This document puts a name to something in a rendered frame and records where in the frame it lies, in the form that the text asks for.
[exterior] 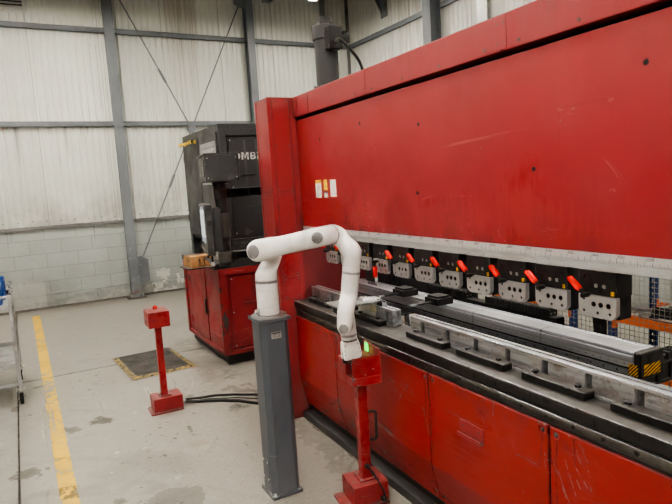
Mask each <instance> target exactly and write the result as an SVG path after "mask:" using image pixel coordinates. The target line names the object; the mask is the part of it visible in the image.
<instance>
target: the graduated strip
mask: <svg viewBox="0 0 672 504"><path fill-rule="evenodd" d="M345 231H346V232H347V234H348V235H351V236H360V237H369V238H378V239H388V240H397V241H406V242H415V243H425V244H434V245H443V246H452V247H462V248H471V249H480V250H489V251H499V252H508V253H517V254H526V255H536V256H545V257H554V258H563V259H573V260H582V261H591V262H600V263H610V264H619V265H628V266H637V267H647V268H656V269H665V270H672V260H669V259H658V258H647V257H636V256H625V255H614V254H604V253H593V252H582V251H571V250H560V249H549V248H538V247H527V246H516V245H505V244H495V243H484V242H473V241H462V240H451V239H440V238H429V237H418V236H407V235H396V234H386V233H375V232H364V231H353V230H345Z"/></svg>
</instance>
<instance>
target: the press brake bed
mask: <svg viewBox="0 0 672 504"><path fill-rule="evenodd" d="M296 310H297V316H296V319H297V334H298V348H299V362H300V376H301V380H302V383H303V386H304V390H305V393H306V396H307V399H308V403H310V404H311V409H308V410H304V411H303V414H304V418H306V419H307V420H308V421H310V422H311V423H312V424H313V425H315V426H316V427H317V428H318V429H320V430H321V431H322V432H324V433H325V434H326V435H327V436H328V437H329V438H331V439H332V440H333V441H334V442H336V443H337V444H338V445H339V446H341V447H342V448H343V449H345V450H346V451H347V452H349V453H350V454H351V455H352V456H354V457H355V458H356V459H357V460H358V446H357V429H356V412H355V395H354V388H353V387H352V386H350V385H349V384H348V383H347V382H346V381H344V380H343V379H342V378H341V377H339V364H338V355H341V348H340V344H341V341H342V340H341V335H340V333H339V332H338V330H337V323H334V322H332V321H329V320H327V319H324V318H322V317H319V316H317V315H314V314H312V313H309V312H307V311H305V310H302V309H300V308H297V307H296ZM357 338H358V340H359V343H360V347H361V351H364V340H366V341H367V342H369V343H371V344H373V345H374V346H376V347H378V348H379V349H380V362H381V383H376V384H371V385H367V400H368V410H372V409H374V410H376V411H377V421H378V438H377V440H375V441H370V453H371V467H372V466H375V467H376V468H377V469H378V470H379V471H380V472H381V473H382V474H383V475H384V476H385V477H386V478H387V479H388V485H390V486H391V487H392V488H394V489H395V490H396V491H397V492H398V493H400V494H401V495H402V496H403V497H405V498H406V499H407V500H408V501H410V502H411V503H412V504H672V458H670V457H667V456H665V455H662V454H660V453H657V452H655V451H653V450H650V449H648V448H645V447H643V446H640V445H638V444H635V443H633V442H630V441H628V440H625V439H623V438H620V437H618V436H615V435H613V434H610V433H608V432H605V431H603V430H600V429H598V428H595V427H593V426H590V425H588V424H585V423H583V422H580V421H578V420H575V419H573V418H570V417H568V416H566V415H563V414H561V413H558V412H556V411H553V410H551V409H548V408H546V407H543V406H541V405H538V404H536V403H533V402H531V401H528V400H526V399H523V398H521V397H518V396H516V395H513V394H511V393H508V392H506V391H503V390H501V389H498V388H496V387H493V386H491V385H488V384H486V383H483V382H481V381H479V380H476V379H474V378H471V377H469V376H466V375H464V374H461V373H459V372H456V371H454V370H451V369H449V368H446V367H444V366H441V365H439V364H436V363H434V362H431V361H429V360H426V359H424V358H421V357H419V356H416V355H414V354H411V353H409V352H406V351H404V350H401V349H399V348H396V347H394V346H392V345H389V344H387V343H384V342H382V341H379V340H377V339H374V338H372V337H369V336H367V335H364V334H362V333H359V332H357ZM460 418H461V419H463V420H465V421H466V422H468V423H470V424H472V425H474V426H476V427H478V428H480V429H482V430H483V434H484V446H481V447H480V446H478V445H476V444H474V443H472V442H471V441H469V440H467V439H465V438H463V437H461V436H460V435H458V434H457V431H459V432H460Z"/></svg>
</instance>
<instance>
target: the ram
mask: <svg viewBox="0 0 672 504"><path fill-rule="evenodd" d="M296 124H297V139H298V154H299V169H300V184H301V198H302V213H303V226H309V227H321V226H326V225H331V224H335V225H338V226H340V227H342V228H343V229H345V230H353V231H364V232H375V233H386V234H396V235H407V236H418V237H429V238H440V239H451V240H462V241H473V242H484V243H495V244H505V245H516V246H527V247H538V248H549V249H560V250H571V251H582V252H593V253H604V254H614V255H625V256H636V257H647V258H658V259H669V260H672V7H668V8H665V9H662V10H658V11H655V12H652V13H649V14H645V15H642V16H639V17H636V18H632V19H629V20H626V21H622V22H619V23H616V24H613V25H609V26H606V27H603V28H599V29H596V30H593V31H590V32H586V33H583V34H580V35H576V36H573V37H570V38H567V39H563V40H560V41H557V42H553V43H550V44H547V45H544V46H540V47H537V48H534V49H530V50H527V51H524V52H521V53H517V54H514V55H511V56H507V57H504V58H501V59H498V60H494V61H491V62H488V63H484V64H481V65H478V66H475V67H471V68H468V69H465V70H462V71H458V72H455V73H452V74H448V75H445V76H442V77H439V78H435V79H432V80H429V81H425V82H422V83H419V84H416V85H412V86H409V87H406V88H402V89H399V90H396V91H393V92H389V93H386V94H383V95H379V96H376V97H373V98H370V99H366V100H363V101H360V102H356V103H353V104H350V105H347V106H343V107H340V108H337V109H333V110H330V111H327V112H324V113H320V114H317V115H314V116H311V117H307V118H304V119H301V120H297V121H296ZM330 179H336V191H337V197H331V194H330ZM315 180H321V189H322V198H316V184H315ZM323 180H327V189H328V190H324V181H323ZM324 192H328V197H324ZM349 236H350V237H351V238H352V239H353V240H354V241H361V242H369V243H377V244H385V245H393V246H401V247H409V248H417V249H426V250H434V251H442V252H450V253H458V254H466V255H474V256H482V257H491V258H499V259H507V260H515V261H523V262H531V263H539V264H547V265H556V266H564V267H572V268H580V269H588V270H596V271H604V272H612V273H621V274H629V275H637V276H645V277H653V278H661V279H669V280H672V270H665V269H656V268H647V267H637V266H628V265H619V264H610V263H600V262H591V261H582V260H573V259H563V258H554V257H545V256H536V255H526V254H517V253H508V252H499V251H489V250H480V249H471V248H462V247H452V246H443V245H434V244H425V243H415V242H406V241H397V240H388V239H378V238H369V237H360V236H351V235H349Z"/></svg>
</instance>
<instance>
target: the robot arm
mask: <svg viewBox="0 0 672 504"><path fill-rule="evenodd" d="M331 244H333V245H335V246H336V247H337V248H338V250H339V252H340V254H341V255H342V257H343V267H342V280H341V294H340V298H339V303H338V310H337V330H338V332H339V333H340V335H341V340H342V341H341V344H340V348H341V358H342V359H343V360H342V362H343V363H348V364H350V369H351V371H352V362H351V359H356V358H362V351H361V347H360V343H359V340H358V338H357V330H356V323H355V316H354V310H355V305H356V300H357V296H358V290H359V280H360V268H361V256H362V252H361V248H360V246H359V244H358V243H357V242H356V241H354V240H353V239H352V238H351V237H350V236H349V235H348V234H347V232H346V231H345V229H343V228H342V227H340V226H338V225H335V224H331V225H326V226H321V227H316V228H312V229H308V230H304V231H299V232H295V233H291V234H287V235H282V236H277V237H266V238H261V239H256V240H253V241H252V242H250V243H249V244H248V246H247V250H246V251H247V255H248V257H249V258H250V259H251V260H252V261H255V262H261V263H260V265H259V267H258V269H257V271H256V273H255V284H256V297H257V310H255V312H254V313H253V314H252V315H251V317H252V318H253V319H256V320H271V319H278V318H282V317H284V316H286V315H287V312H286V311H282V310H280V305H279V292H278V278H277V270H278V267H279V264H280V261H281V258H282V255H285V254H289V253H294V252H299V251H303V250H308V249H314V248H319V247H323V246H327V245H331Z"/></svg>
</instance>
